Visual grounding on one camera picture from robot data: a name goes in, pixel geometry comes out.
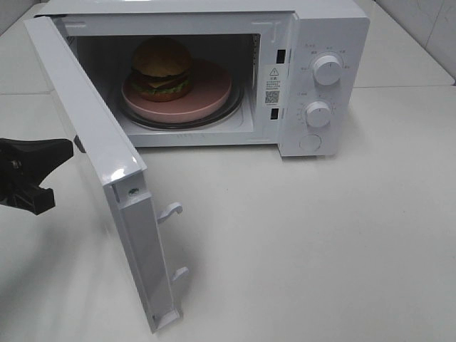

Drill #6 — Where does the lower white timer knob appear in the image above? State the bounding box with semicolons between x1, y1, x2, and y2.
304;100;332;128

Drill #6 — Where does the round white door release button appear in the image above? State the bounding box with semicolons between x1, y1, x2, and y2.
299;134;322;152

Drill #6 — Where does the white microwave oven body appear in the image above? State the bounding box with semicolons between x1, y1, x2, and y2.
33;1;370;157

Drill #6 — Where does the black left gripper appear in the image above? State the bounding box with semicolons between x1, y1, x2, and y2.
1;138;73;215

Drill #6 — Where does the pink round plate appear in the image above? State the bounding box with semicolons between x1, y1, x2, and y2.
122;59;233;123

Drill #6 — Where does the glass microwave turntable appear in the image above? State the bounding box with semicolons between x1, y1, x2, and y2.
120;84;244;131

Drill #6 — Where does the burger with lettuce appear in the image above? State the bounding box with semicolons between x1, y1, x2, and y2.
128;36;193;102

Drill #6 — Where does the upper white power knob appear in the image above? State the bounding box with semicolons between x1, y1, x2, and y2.
311;52;343;86

